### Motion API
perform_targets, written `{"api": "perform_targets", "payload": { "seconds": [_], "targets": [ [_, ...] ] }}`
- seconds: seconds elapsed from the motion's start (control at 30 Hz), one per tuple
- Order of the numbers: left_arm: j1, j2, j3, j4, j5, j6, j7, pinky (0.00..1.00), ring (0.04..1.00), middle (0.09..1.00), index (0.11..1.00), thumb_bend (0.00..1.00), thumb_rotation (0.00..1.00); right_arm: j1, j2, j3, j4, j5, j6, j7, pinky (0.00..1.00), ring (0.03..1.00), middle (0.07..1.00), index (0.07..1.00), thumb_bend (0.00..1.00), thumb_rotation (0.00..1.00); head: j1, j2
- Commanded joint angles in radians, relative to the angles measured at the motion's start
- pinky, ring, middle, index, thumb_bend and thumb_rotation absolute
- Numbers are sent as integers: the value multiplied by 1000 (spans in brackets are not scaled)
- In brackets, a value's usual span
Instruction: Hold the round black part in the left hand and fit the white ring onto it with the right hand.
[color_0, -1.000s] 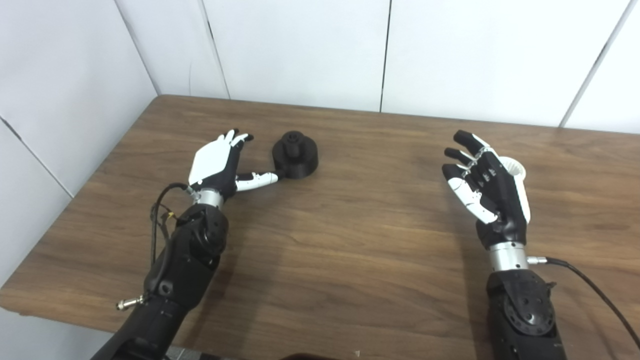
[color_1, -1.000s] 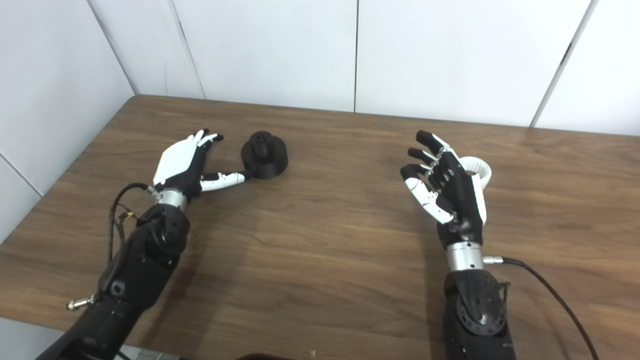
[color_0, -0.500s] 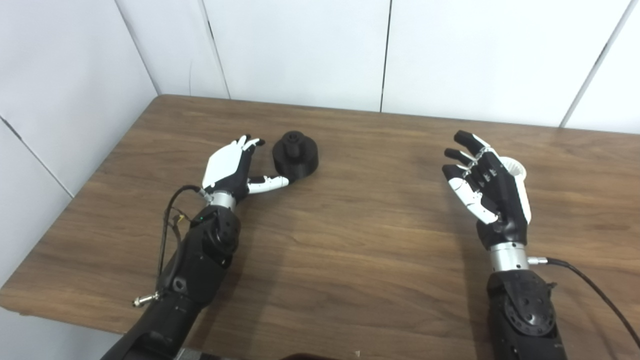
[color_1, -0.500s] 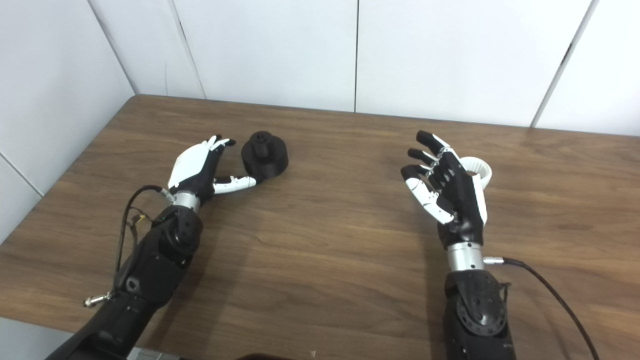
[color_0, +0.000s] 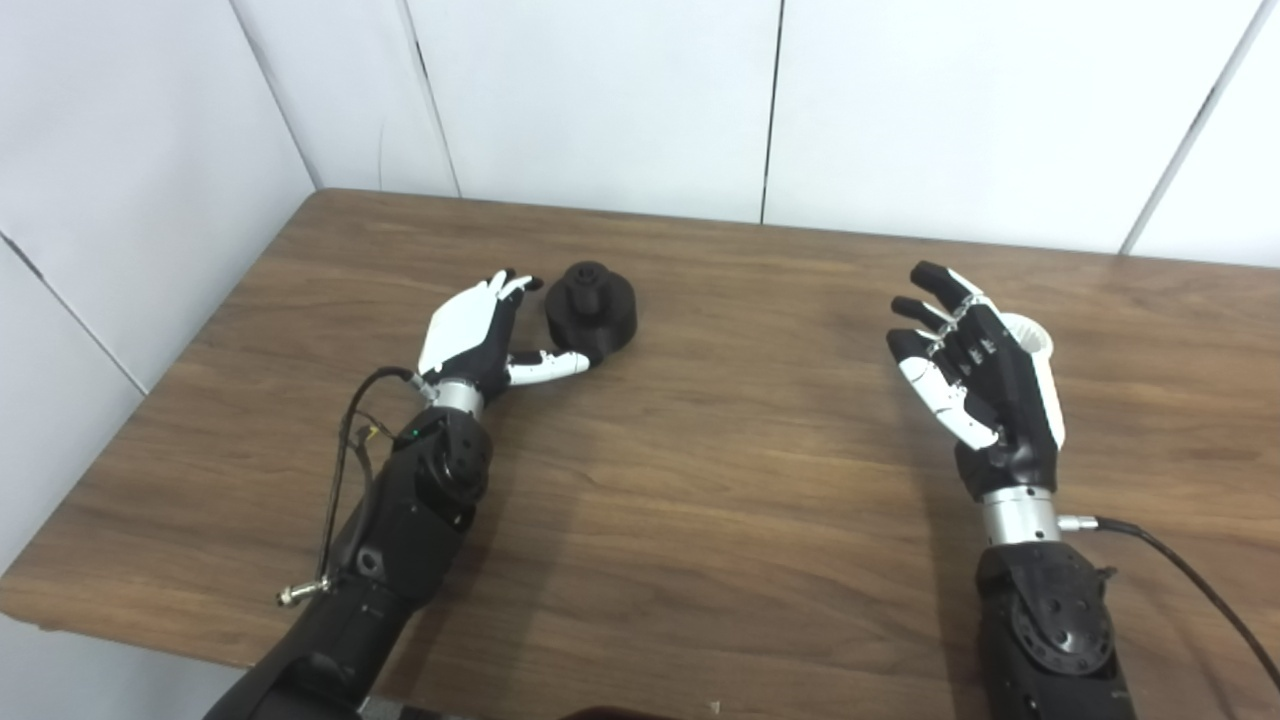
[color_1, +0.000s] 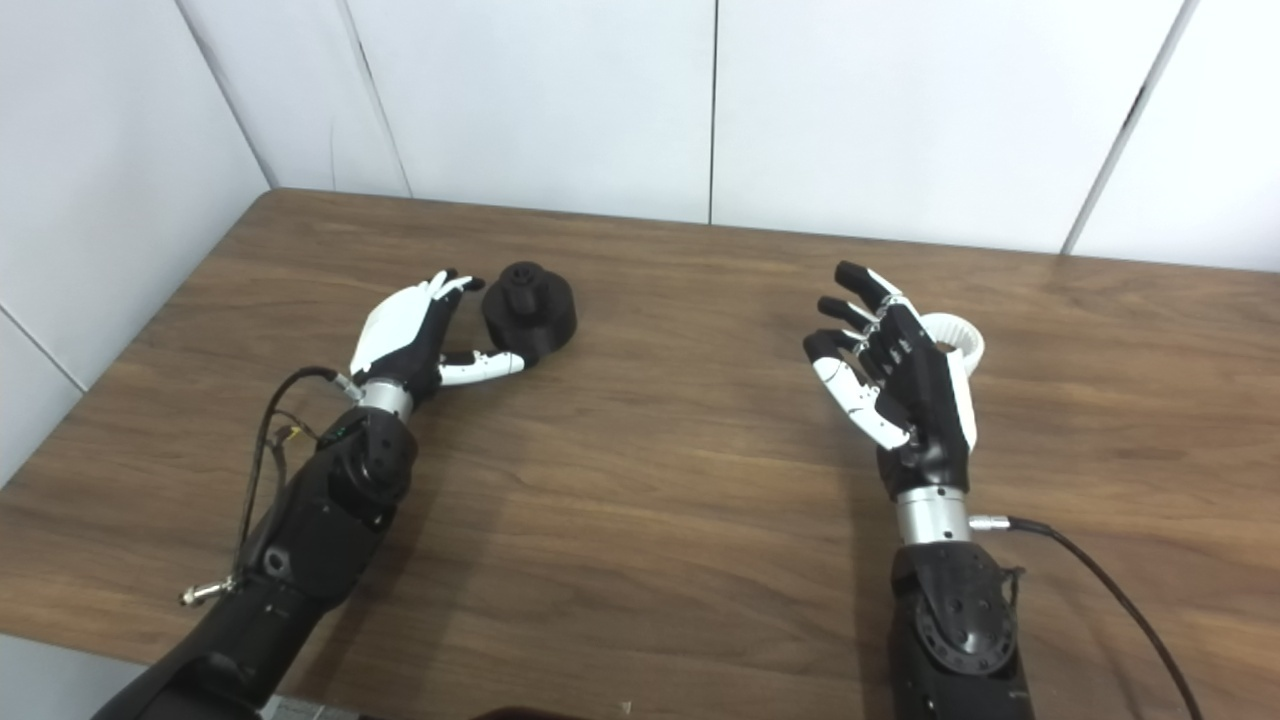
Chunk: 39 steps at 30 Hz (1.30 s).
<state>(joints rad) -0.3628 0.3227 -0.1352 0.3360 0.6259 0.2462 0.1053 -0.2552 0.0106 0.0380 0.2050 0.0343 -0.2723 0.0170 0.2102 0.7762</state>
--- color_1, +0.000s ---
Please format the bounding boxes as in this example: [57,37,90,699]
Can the round black plastic part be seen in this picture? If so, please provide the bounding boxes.
[481,262,579,366]

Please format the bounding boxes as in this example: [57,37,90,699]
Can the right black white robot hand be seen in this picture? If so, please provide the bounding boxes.
[803,261,979,499]

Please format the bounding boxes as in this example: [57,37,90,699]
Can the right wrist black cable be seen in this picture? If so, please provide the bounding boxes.
[968,513,1206,720]

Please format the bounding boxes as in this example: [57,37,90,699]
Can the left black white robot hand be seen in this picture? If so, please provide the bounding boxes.
[348,269,527,406]

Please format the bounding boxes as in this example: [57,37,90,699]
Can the white toothed plastic ring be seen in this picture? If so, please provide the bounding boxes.
[918,313,986,379]

